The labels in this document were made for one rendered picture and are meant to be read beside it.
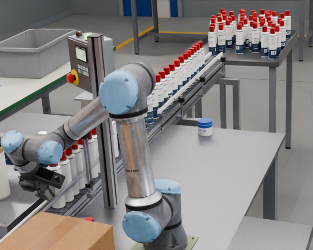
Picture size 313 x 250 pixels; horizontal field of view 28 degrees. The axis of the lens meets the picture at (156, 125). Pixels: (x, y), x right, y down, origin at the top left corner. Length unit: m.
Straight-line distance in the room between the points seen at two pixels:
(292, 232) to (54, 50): 2.67
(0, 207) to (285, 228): 1.05
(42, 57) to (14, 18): 5.33
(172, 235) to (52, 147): 0.48
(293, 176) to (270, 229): 2.31
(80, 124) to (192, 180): 0.70
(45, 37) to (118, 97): 3.10
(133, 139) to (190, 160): 0.97
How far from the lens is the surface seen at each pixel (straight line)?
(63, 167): 2.31
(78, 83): 2.32
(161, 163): 2.74
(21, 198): 2.47
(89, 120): 2.02
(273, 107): 4.20
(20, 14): 9.74
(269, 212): 3.14
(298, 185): 4.40
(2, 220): 2.33
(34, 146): 2.03
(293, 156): 4.85
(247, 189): 2.50
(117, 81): 1.75
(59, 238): 1.68
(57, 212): 2.33
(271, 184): 3.06
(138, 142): 1.82
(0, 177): 2.45
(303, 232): 2.23
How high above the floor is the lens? 1.96
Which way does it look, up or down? 21 degrees down
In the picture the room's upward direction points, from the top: 4 degrees counter-clockwise
